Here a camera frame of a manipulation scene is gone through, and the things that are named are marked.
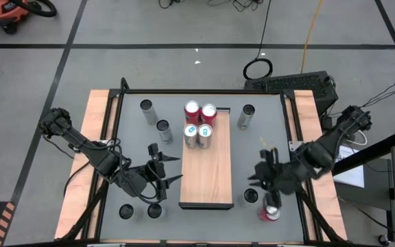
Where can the white Celsius can blue band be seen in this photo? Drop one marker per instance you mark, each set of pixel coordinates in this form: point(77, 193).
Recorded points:
point(162, 125)
point(248, 109)

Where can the red soda can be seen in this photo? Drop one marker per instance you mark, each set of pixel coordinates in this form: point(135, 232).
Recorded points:
point(192, 107)
point(269, 214)

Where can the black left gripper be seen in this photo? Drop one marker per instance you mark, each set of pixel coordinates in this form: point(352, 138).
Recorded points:
point(132, 182)

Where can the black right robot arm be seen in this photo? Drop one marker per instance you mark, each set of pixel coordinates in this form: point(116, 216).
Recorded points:
point(331, 140)

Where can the red Fanta can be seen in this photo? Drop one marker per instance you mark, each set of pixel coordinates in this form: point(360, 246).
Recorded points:
point(208, 110)

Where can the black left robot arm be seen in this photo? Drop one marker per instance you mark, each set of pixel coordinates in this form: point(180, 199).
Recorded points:
point(81, 140)

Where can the blue silver Red Bull can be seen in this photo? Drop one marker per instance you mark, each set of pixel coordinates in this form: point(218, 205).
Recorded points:
point(205, 131)
point(190, 130)

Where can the white paper sheet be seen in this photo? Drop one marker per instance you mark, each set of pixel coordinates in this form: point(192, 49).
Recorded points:
point(352, 171)

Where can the black metal bar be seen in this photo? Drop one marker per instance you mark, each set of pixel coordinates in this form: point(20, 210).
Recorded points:
point(369, 153)

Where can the Celsius can orange print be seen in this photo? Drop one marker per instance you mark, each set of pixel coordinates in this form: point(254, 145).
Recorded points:
point(126, 211)

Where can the black caster wheel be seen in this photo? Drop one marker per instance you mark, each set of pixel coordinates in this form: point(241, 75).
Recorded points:
point(383, 239)

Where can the wooden shelf board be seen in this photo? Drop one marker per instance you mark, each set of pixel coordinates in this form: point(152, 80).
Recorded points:
point(206, 171)

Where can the black table frame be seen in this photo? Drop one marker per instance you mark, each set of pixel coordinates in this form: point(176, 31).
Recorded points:
point(201, 92)

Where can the black metal shelf leg frame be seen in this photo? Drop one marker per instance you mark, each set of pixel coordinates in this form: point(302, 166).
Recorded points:
point(206, 206)

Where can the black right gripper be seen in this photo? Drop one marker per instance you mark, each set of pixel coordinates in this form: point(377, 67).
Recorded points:
point(283, 176)

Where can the white Celsius can yellow band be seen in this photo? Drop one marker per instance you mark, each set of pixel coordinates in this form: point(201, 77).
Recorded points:
point(146, 105)

